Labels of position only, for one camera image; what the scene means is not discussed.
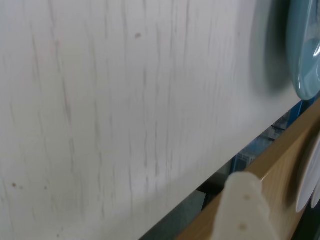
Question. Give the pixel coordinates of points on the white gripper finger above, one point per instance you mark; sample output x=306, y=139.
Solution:
x=237, y=212

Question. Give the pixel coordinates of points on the blue ceramic dish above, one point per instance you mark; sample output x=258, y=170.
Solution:
x=306, y=62

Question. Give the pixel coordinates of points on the tan wooden board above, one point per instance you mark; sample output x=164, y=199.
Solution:
x=280, y=170

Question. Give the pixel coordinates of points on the blue metal frame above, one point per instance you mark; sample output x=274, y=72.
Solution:
x=252, y=152

